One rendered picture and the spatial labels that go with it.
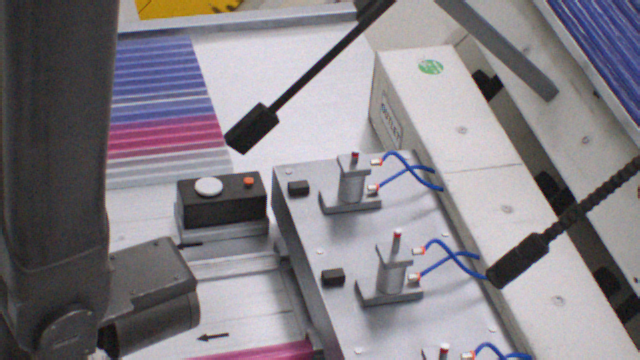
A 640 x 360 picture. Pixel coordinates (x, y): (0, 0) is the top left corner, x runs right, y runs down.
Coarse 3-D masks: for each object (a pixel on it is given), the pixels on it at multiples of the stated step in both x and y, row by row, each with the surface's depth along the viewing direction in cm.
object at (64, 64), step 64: (0, 0) 50; (64, 0) 50; (0, 64) 53; (64, 64) 53; (0, 128) 56; (64, 128) 57; (0, 192) 60; (64, 192) 60; (0, 256) 65; (64, 256) 64
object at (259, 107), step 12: (252, 108) 102; (264, 108) 101; (240, 120) 102; (252, 120) 101; (264, 120) 101; (276, 120) 102; (228, 132) 102; (240, 132) 101; (252, 132) 102; (264, 132) 102; (228, 144) 102; (240, 144) 102; (252, 144) 103
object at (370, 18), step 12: (384, 0) 97; (396, 0) 97; (372, 12) 98; (384, 12) 98; (360, 24) 98; (348, 36) 99; (336, 48) 99; (324, 60) 99; (312, 72) 100; (300, 84) 100; (288, 96) 101; (276, 108) 101
